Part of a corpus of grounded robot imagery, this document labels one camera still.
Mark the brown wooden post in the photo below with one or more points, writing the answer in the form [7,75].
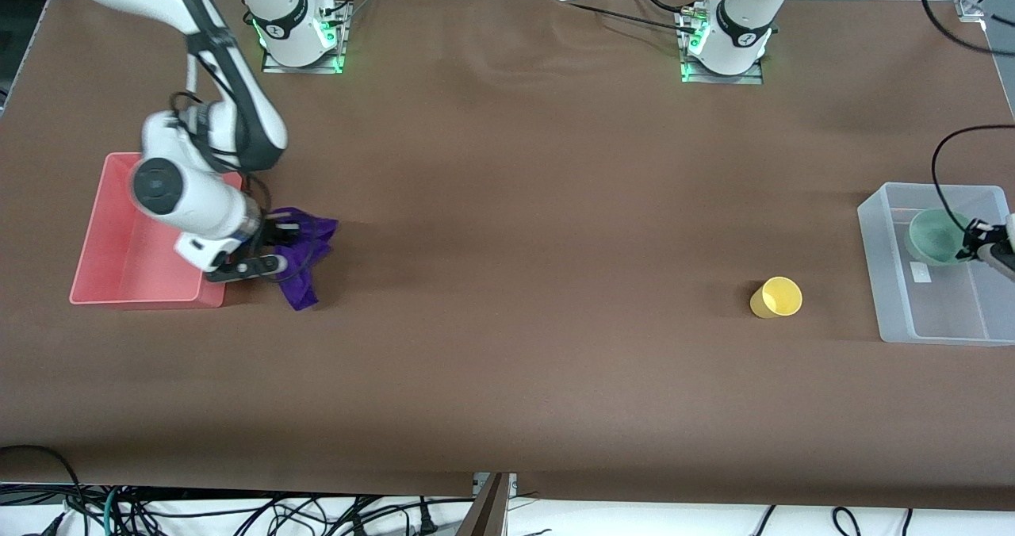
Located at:
[488,512]

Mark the green bowl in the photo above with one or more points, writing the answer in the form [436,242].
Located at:
[936,239]

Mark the brown table cover sheet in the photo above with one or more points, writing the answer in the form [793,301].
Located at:
[507,203]

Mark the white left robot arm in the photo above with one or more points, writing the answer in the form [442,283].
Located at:
[741,21]

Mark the purple microfiber cloth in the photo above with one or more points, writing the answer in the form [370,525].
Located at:
[305,286]

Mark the yellow cup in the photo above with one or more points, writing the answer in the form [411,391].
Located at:
[781,298]

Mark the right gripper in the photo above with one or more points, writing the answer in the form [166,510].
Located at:
[275,231]

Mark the aluminium frame profile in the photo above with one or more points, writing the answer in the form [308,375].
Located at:
[971,6]

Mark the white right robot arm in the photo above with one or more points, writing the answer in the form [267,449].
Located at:
[238,100]

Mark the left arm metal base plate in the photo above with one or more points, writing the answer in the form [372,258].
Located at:
[721,79]

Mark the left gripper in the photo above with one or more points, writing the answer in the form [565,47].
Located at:
[974,239]

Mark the pink plastic storage box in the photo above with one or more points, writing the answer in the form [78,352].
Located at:
[119,266]

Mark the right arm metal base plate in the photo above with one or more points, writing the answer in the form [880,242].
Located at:
[273,65]

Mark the clear plastic storage box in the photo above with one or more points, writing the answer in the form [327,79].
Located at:
[944,314]

